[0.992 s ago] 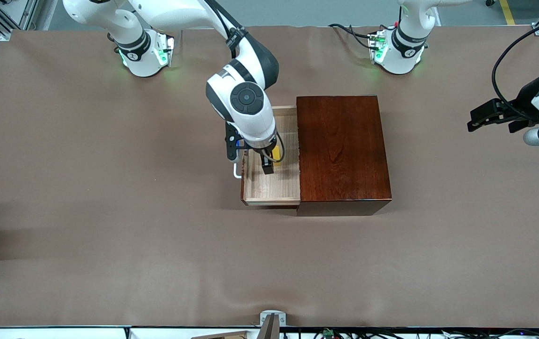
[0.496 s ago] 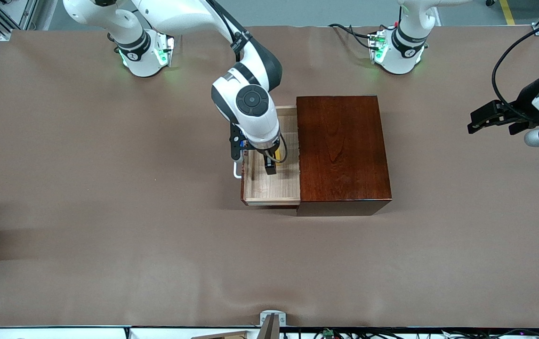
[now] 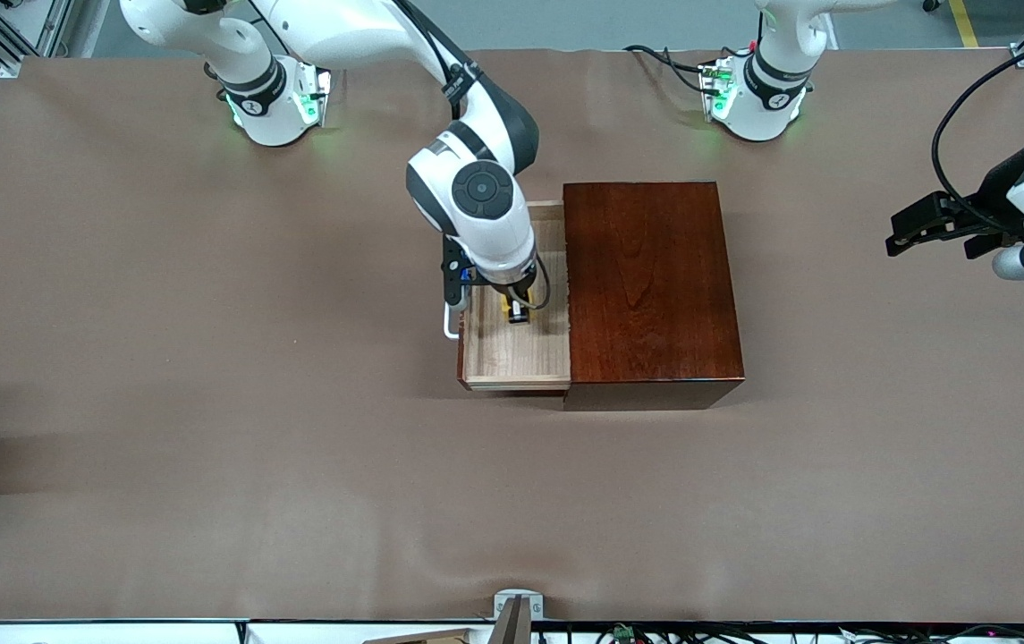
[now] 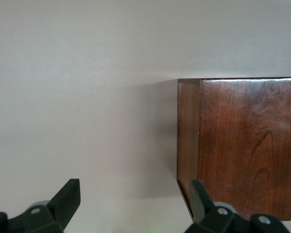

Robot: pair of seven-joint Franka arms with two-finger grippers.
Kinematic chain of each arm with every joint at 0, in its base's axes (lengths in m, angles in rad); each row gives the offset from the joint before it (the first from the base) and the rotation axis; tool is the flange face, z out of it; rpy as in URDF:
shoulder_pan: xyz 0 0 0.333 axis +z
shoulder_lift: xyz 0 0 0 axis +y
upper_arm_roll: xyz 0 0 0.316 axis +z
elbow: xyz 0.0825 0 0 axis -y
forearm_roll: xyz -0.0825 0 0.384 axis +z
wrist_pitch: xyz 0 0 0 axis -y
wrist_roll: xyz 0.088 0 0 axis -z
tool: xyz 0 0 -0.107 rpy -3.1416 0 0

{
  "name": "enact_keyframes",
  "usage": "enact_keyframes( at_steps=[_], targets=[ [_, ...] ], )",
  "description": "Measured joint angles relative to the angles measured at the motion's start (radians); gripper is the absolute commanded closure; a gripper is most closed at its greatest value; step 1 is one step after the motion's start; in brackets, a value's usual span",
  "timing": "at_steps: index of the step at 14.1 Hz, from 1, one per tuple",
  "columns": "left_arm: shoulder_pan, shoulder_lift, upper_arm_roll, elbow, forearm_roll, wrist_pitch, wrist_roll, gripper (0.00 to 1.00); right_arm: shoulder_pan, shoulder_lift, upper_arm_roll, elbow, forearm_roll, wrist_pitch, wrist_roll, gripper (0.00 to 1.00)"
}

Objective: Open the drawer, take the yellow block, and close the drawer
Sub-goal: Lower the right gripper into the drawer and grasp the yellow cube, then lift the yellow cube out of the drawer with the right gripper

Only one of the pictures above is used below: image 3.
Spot black right arm base cable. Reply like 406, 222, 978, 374
243, 0, 298, 55

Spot brown table cover sheet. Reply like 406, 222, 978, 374
0, 47, 1024, 625

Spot dark brown wooden cabinet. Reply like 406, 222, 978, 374
561, 181, 747, 412

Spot light wood drawer white handle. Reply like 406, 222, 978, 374
442, 200, 573, 394

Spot black left arm base cables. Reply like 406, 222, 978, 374
623, 43, 720, 95

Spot light wooden board piece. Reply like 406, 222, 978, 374
361, 628, 477, 644

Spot tangled black cable bundle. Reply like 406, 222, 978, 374
538, 623, 1024, 644

